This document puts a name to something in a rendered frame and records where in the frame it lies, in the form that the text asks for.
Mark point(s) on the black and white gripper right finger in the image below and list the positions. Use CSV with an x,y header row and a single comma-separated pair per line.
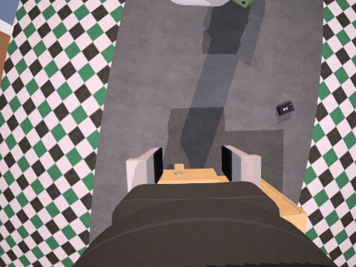
x,y
239,166

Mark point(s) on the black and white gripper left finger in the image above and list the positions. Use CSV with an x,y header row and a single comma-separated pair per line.
x,y
147,169

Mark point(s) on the light wood drawer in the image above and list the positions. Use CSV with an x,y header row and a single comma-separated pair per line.
x,y
188,175

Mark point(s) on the light wooden drawer front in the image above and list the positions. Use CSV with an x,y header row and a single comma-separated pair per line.
x,y
284,206
267,190
223,179

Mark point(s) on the black 9v battery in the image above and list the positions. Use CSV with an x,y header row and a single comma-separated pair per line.
x,y
283,109

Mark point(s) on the light wooden chest of drawers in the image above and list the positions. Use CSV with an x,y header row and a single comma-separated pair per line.
x,y
298,219

